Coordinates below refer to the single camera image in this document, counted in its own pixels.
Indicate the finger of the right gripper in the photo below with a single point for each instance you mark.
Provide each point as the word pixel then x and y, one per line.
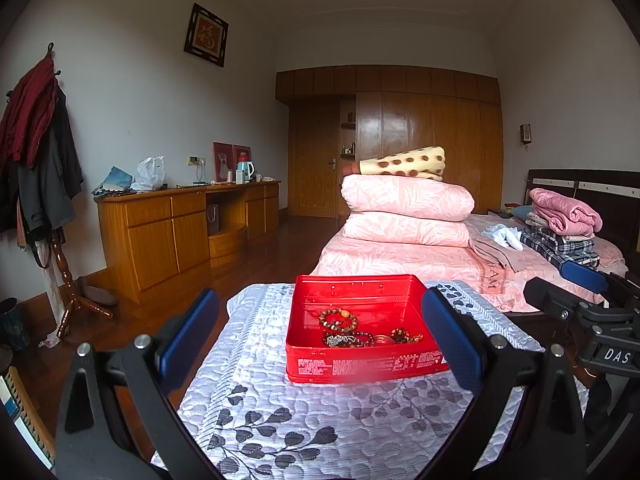
pixel 584 277

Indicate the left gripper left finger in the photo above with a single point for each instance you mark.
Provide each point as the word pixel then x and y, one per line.
pixel 92 439

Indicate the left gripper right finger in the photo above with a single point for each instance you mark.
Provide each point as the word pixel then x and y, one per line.
pixel 547 437

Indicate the plaid folded clothes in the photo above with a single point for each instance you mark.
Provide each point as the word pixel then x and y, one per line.
pixel 558 250

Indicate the pink bedspread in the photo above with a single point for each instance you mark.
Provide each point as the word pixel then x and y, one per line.
pixel 498 274

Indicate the pink folded clothes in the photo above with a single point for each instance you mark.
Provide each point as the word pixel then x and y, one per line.
pixel 565 215

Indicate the dark wooden headboard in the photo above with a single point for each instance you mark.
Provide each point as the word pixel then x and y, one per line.
pixel 614 194

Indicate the white cloth on bed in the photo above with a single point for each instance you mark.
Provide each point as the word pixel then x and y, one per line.
pixel 505 236

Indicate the grey slipper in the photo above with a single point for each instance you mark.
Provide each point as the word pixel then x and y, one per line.
pixel 98 295

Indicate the wooden coat stand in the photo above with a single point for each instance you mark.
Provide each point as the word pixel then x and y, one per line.
pixel 70 279

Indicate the grey leaf-pattern quilted mat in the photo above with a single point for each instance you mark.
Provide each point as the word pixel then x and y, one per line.
pixel 252 422

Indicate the wooden sideboard cabinet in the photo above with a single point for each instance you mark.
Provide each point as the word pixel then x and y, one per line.
pixel 157 242

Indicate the spotted yellow folded blanket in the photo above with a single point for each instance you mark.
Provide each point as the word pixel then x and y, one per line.
pixel 424 163

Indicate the red tin box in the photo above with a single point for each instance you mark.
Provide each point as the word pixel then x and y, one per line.
pixel 371 304

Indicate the lower pink folded quilt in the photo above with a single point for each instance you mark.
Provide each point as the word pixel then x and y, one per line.
pixel 382 227

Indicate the grey gift bag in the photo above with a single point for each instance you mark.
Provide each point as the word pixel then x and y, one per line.
pixel 213 219

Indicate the blue cloth on sideboard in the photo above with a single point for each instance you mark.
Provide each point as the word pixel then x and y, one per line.
pixel 116 182

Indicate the dark grey hanging coat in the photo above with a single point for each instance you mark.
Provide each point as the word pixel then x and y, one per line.
pixel 42 195

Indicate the white plastic bag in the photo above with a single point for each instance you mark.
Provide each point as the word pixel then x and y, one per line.
pixel 150 176

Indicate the white electric kettle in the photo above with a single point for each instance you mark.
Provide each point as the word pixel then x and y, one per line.
pixel 246 166

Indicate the red hanging jacket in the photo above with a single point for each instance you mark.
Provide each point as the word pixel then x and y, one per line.
pixel 28 113

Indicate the wall phone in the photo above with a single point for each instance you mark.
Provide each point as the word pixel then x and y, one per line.
pixel 525 134

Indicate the wall power socket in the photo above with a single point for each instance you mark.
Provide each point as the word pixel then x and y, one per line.
pixel 196 161

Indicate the red picture frame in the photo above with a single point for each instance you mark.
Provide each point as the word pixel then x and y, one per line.
pixel 226 157

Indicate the wooden wardrobe wall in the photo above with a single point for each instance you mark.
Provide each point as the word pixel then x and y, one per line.
pixel 339 115

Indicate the framed red wall calligraphy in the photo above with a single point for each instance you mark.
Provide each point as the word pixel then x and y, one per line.
pixel 206 36

